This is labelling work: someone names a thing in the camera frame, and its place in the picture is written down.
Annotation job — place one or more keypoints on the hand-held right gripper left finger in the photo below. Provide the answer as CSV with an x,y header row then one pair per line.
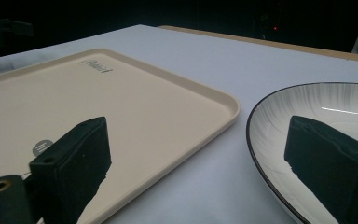
x,y
74,161

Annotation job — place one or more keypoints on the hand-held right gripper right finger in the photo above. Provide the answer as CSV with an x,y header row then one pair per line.
x,y
332,161

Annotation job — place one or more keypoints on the white plate with black rim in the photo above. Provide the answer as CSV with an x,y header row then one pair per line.
x,y
270,124

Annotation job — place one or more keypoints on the beige plastic tray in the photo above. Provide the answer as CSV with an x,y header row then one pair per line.
x,y
143,105

